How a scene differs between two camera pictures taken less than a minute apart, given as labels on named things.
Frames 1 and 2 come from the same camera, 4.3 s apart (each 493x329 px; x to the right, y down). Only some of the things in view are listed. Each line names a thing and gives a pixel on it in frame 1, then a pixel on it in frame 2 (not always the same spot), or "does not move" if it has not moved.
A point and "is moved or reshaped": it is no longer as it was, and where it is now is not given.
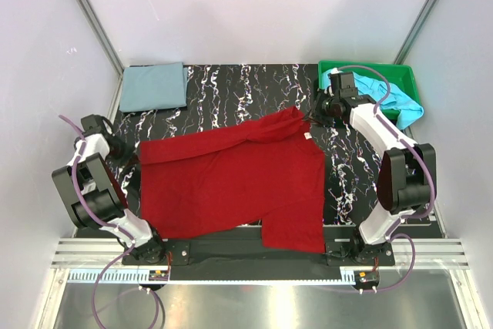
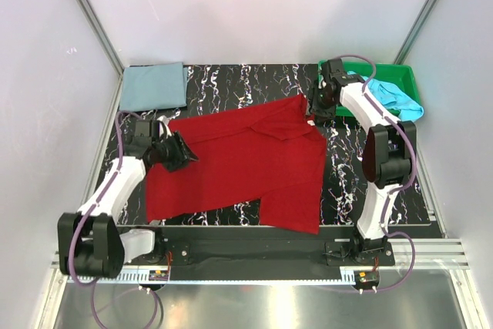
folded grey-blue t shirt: [153, 87] does not move
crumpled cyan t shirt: [384, 96] does not move
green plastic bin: [399, 76] does not move
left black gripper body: [122, 153] to [170, 152]
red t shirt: [269, 171] is moved or reshaped
